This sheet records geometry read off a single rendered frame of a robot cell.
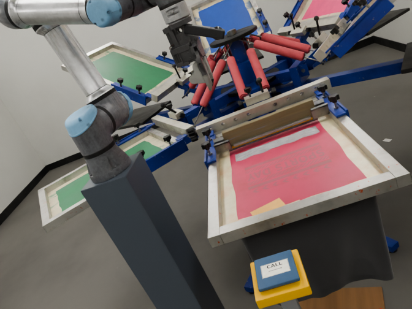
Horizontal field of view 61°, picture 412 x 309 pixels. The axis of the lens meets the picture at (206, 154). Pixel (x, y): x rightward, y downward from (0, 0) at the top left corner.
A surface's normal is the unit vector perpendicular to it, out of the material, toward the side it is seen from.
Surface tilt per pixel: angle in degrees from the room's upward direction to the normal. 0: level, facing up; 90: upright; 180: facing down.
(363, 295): 0
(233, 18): 32
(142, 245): 90
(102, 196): 90
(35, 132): 90
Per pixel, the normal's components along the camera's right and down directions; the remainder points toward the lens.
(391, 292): -0.38, -0.84
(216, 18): -0.33, -0.49
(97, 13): -0.38, 0.52
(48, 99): -0.01, 0.42
